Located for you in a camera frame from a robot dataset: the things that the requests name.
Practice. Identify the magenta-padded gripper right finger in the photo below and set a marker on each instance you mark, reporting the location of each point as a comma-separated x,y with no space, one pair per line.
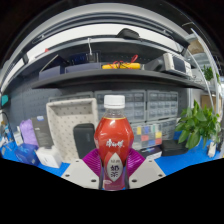
146,171

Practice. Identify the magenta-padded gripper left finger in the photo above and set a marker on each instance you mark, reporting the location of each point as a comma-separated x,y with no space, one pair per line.
80,171

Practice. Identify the red drink bottle white cap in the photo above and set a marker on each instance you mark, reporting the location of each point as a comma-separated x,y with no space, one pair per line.
113,143

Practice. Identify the black box with white label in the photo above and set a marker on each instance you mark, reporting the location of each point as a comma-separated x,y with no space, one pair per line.
151,152

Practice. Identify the black oblong case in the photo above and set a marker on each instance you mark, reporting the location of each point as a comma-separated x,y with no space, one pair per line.
83,140

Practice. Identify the flat black case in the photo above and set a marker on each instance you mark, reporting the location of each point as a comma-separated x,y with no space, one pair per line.
173,147

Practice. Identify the clear organizer with coloured parts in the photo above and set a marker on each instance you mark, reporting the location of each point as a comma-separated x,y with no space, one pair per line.
148,135

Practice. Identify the beige perforated tray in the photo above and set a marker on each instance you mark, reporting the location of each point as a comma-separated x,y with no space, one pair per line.
65,126

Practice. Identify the dark grey flat box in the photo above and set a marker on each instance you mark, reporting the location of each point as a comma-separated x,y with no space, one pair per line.
41,131

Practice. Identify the blue carton box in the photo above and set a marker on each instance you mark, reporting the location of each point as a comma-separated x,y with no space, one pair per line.
26,155

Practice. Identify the purple plastic bag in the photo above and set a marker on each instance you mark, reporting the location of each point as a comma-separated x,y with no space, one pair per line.
27,131

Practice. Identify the grey small-parts drawer cabinet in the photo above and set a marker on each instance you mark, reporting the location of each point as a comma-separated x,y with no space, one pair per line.
156,105

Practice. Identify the green potted plant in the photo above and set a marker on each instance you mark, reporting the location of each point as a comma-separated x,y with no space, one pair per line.
196,125

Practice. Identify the small white carton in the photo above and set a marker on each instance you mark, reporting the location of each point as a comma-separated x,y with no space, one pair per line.
17,138

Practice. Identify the white metal rack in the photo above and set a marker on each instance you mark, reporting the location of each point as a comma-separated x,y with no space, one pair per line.
208,73

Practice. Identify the dark wall shelf unit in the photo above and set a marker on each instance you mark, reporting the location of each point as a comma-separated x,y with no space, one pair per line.
110,75

